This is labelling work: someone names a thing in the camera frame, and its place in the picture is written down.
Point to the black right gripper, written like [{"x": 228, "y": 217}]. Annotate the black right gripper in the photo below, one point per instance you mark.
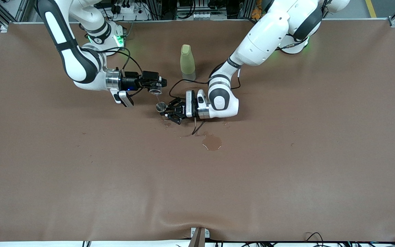
[{"x": 129, "y": 83}]

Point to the steel double-cone jigger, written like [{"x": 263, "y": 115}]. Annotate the steel double-cone jigger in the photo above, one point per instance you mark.
[{"x": 160, "y": 107}]

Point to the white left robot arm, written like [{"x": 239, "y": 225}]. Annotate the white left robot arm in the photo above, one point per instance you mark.
[{"x": 266, "y": 34}]

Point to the small clear glass cup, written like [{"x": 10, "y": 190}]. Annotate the small clear glass cup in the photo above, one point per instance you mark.
[{"x": 155, "y": 89}]

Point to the orange snack bag pile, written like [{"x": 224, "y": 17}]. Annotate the orange snack bag pile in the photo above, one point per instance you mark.
[{"x": 255, "y": 14}]

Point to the large brown liquid puddle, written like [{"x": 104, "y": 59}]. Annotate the large brown liquid puddle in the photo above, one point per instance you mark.
[{"x": 212, "y": 142}]

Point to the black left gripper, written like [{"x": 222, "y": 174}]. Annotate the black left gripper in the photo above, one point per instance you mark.
[{"x": 180, "y": 110}]

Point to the metal table corner bracket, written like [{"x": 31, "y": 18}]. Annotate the metal table corner bracket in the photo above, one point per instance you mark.
[
  {"x": 394, "y": 22},
  {"x": 4, "y": 28}
]

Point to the yellow-green bottle with clear base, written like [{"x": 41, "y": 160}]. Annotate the yellow-green bottle with clear base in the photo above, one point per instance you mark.
[{"x": 187, "y": 63}]

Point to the brown table mat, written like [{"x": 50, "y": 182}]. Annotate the brown table mat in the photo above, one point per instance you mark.
[{"x": 197, "y": 188}]

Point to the grey metal table bracket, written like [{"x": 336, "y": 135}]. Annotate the grey metal table bracket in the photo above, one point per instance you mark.
[{"x": 199, "y": 236}]

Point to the long white socket strip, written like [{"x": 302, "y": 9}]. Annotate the long white socket strip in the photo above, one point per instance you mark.
[{"x": 201, "y": 15}]

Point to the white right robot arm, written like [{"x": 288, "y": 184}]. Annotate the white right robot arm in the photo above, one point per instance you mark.
[{"x": 77, "y": 65}]

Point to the white power strip with plugs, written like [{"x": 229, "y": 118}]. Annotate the white power strip with plugs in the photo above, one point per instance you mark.
[{"x": 129, "y": 10}]

